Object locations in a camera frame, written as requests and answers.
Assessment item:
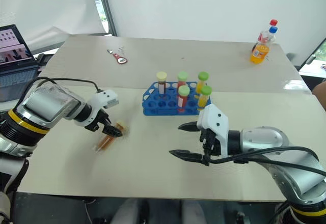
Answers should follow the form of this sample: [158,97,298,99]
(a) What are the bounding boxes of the cola bottle red cap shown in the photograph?
[252,18,279,52]

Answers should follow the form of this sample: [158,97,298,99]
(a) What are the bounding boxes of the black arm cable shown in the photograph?
[208,146,326,178]
[14,76,103,110]

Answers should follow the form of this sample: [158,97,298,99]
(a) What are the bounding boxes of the dark window frame post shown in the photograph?
[90,0,118,37]

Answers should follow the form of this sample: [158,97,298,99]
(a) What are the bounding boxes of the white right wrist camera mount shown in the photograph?
[196,103,230,158]

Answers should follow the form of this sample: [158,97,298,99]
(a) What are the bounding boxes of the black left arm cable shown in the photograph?
[14,76,103,110]

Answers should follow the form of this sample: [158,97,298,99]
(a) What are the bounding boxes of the black device beside laptop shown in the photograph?
[35,53,55,67]

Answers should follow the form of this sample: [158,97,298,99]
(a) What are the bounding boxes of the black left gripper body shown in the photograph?
[86,108,112,133]

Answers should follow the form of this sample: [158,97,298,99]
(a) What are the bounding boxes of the white side table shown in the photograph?
[298,60,326,79]

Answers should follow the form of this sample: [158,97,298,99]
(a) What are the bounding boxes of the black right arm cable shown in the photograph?
[208,146,326,178]

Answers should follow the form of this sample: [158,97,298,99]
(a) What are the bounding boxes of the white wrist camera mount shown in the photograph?
[83,89,119,127]
[196,103,230,158]

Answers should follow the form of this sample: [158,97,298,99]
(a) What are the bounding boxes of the orange-brown liquid test tube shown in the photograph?
[92,121,128,154]

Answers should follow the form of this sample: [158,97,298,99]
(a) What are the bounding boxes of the yellow-capped dark red test tube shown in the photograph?
[155,71,168,100]

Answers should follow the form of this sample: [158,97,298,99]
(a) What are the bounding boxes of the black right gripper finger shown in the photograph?
[168,149,206,164]
[177,121,203,133]

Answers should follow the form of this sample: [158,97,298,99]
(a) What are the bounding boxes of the green-capped yellow test tube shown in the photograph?
[197,85,213,108]
[195,71,210,94]

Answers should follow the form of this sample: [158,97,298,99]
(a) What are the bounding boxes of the open laptop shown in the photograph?
[0,24,40,103]

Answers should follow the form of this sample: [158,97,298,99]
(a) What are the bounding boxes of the orange soda bottle blue cap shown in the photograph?
[249,25,279,65]

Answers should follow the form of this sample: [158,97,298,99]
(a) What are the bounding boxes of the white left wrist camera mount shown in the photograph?
[83,89,119,127]

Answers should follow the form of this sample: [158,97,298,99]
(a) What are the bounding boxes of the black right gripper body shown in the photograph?
[199,128,222,166]

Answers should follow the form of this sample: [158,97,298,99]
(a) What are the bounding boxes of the green-capped red test tube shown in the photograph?
[176,71,189,90]
[177,85,191,114]

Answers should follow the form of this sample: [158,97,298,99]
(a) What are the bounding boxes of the blue test tube rack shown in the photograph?
[141,81,212,117]

